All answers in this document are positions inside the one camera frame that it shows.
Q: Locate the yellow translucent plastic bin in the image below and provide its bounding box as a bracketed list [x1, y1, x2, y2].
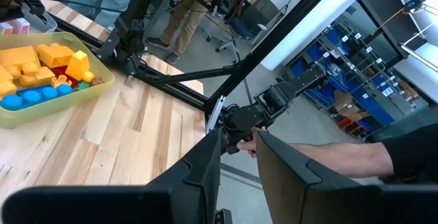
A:
[0, 31, 116, 129]

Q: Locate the clear plastic container with label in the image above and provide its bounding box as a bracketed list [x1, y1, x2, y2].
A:
[0, 0, 58, 36]

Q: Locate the person's hand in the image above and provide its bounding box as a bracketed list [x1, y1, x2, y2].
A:
[236, 127, 263, 159]

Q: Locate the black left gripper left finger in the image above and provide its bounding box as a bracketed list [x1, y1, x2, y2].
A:
[146, 129, 223, 224]

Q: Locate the shelf rack with blue bins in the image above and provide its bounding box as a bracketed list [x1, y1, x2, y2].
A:
[289, 25, 424, 141]

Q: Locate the small yellow toy brick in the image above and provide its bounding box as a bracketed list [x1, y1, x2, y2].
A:
[0, 64, 18, 101]

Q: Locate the yellow sloped toy brick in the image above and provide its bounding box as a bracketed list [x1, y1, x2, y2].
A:
[64, 50, 95, 83]

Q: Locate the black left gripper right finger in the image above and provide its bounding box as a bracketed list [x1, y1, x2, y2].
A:
[255, 130, 438, 224]

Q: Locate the yellow notched toy brick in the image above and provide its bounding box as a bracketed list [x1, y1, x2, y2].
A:
[36, 42, 75, 69]
[18, 62, 56, 88]

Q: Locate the person's forearm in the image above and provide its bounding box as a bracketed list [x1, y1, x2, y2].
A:
[290, 140, 394, 179]

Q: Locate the dark blue office chair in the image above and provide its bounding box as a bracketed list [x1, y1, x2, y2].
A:
[201, 0, 287, 64]

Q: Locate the large blue four-stud brick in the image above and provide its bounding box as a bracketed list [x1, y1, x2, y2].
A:
[0, 84, 74, 112]

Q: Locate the red toy brick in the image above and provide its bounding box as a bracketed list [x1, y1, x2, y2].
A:
[51, 65, 78, 84]

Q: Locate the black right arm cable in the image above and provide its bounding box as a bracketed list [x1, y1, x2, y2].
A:
[36, 0, 125, 14]

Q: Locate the large yellow toy brick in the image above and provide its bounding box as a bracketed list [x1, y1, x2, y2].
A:
[0, 45, 40, 69]

